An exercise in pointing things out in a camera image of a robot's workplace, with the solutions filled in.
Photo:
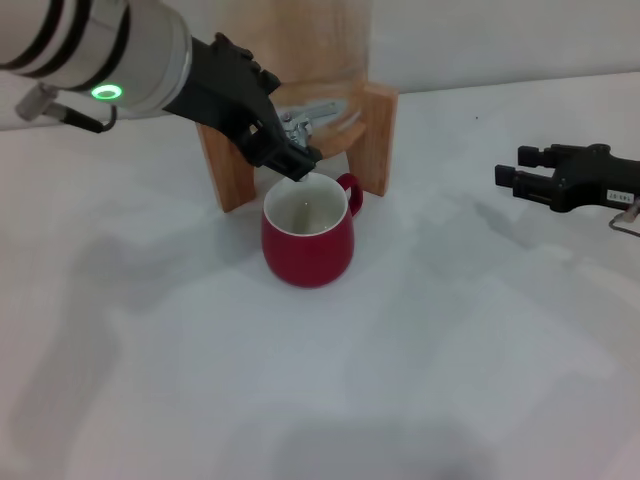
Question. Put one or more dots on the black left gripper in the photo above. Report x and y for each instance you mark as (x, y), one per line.
(225, 85)

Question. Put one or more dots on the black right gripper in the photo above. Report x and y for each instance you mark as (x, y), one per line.
(590, 180)

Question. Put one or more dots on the chrome faucet with lever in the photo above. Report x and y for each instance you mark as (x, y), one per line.
(300, 131)

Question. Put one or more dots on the red ceramic cup white inside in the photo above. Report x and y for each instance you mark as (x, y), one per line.
(305, 260)

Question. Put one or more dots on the wooden dispenser stand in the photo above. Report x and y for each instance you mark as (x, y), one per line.
(232, 180)

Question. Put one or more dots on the clear glass water dispenser jar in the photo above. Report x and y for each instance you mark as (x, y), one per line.
(325, 40)

